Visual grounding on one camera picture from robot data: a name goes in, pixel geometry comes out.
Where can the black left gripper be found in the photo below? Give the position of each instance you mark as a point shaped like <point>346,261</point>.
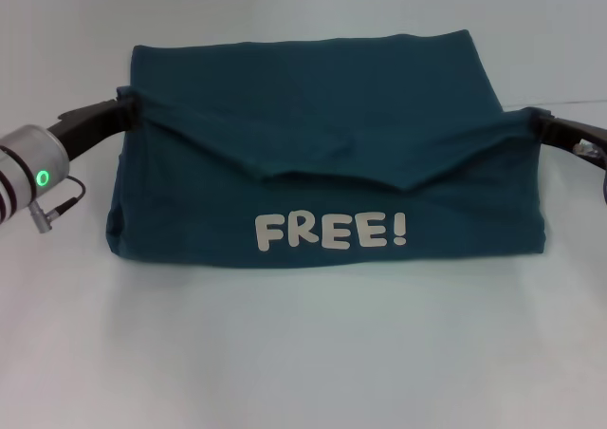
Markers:
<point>90,125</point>

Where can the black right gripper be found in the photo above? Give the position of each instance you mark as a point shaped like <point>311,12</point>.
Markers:
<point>576,132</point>

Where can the teal blue shirt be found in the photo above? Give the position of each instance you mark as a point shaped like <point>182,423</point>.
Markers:
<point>308,139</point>

